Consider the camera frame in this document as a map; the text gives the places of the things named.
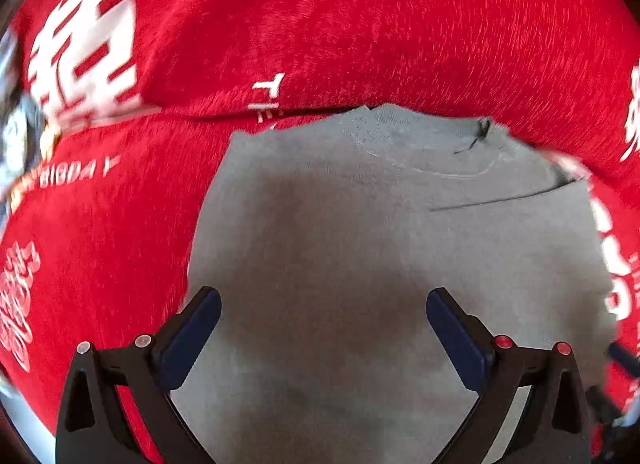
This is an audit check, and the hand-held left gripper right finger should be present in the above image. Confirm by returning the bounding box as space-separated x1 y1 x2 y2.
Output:
425 287 593 464

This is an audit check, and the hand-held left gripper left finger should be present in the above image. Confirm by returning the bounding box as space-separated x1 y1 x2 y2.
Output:
56 286 222 464

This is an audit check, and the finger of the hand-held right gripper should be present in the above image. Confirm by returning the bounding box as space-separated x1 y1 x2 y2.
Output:
606 340 640 372

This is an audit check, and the grey sweater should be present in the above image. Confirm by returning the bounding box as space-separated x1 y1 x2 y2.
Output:
170 103 618 464

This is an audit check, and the grey patterned cloth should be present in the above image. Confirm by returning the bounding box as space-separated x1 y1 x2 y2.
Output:
0 31 53 205

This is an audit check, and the red printed blanket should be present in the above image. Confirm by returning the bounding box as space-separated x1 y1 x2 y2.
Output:
0 0 640 464

